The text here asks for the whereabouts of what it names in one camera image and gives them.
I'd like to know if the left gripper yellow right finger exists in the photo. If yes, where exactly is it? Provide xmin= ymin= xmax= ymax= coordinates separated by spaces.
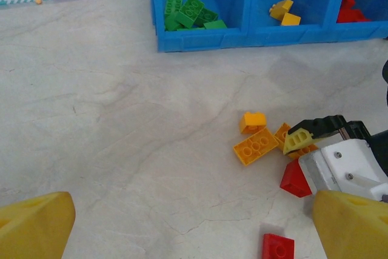
xmin=312 ymin=190 xmax=388 ymax=259

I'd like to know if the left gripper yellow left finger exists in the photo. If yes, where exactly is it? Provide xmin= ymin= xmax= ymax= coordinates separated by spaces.
xmin=0 ymin=191 xmax=76 ymax=259

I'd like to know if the long yellow lego brick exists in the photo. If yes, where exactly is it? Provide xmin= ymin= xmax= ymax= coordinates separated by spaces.
xmin=273 ymin=122 xmax=319 ymax=160
xmin=232 ymin=127 xmax=280 ymax=167

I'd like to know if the small yellow lego brick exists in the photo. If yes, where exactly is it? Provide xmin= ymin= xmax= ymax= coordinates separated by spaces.
xmin=239 ymin=111 xmax=267 ymax=135
xmin=280 ymin=12 xmax=302 ymax=27
xmin=269 ymin=0 xmax=295 ymax=20

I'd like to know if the long dark green lego brick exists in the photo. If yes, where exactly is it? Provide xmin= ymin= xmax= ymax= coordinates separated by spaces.
xmin=193 ymin=7 xmax=219 ymax=27

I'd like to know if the small red lego brick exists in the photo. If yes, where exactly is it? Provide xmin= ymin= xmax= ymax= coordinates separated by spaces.
xmin=279 ymin=158 xmax=313 ymax=198

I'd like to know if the long red lego brick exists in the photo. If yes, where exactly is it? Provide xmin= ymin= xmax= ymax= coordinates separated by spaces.
xmin=261 ymin=233 xmax=295 ymax=259

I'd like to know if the blue plastic bin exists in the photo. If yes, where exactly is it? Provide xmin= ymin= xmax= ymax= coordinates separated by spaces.
xmin=150 ymin=0 xmax=260 ymax=53
xmin=326 ymin=0 xmax=388 ymax=41
xmin=241 ymin=0 xmax=346 ymax=44

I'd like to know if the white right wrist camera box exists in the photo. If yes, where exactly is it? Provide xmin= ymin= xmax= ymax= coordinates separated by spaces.
xmin=298 ymin=138 xmax=388 ymax=202

